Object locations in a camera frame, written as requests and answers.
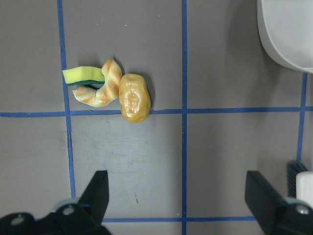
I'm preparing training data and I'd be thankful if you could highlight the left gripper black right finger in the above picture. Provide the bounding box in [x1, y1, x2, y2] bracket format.
[245, 171, 291, 235]

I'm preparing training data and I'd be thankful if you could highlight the white plastic dustpan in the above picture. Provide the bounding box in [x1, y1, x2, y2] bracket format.
[257, 0, 313, 74]

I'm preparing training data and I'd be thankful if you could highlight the glossy yellow toy bread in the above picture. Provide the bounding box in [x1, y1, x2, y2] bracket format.
[119, 73, 151, 123]

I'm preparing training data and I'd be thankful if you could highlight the white hand brush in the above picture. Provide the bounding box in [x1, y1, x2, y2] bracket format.
[287, 161, 313, 204]

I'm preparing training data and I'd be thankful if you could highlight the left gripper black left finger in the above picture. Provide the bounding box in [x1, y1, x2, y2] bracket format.
[78, 170, 109, 224]

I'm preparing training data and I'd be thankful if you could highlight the yellow green sponge piece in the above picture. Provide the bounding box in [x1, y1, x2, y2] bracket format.
[62, 66, 105, 86]

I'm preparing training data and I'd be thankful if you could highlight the striped toy croissant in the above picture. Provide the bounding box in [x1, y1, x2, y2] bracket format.
[72, 58, 123, 108]

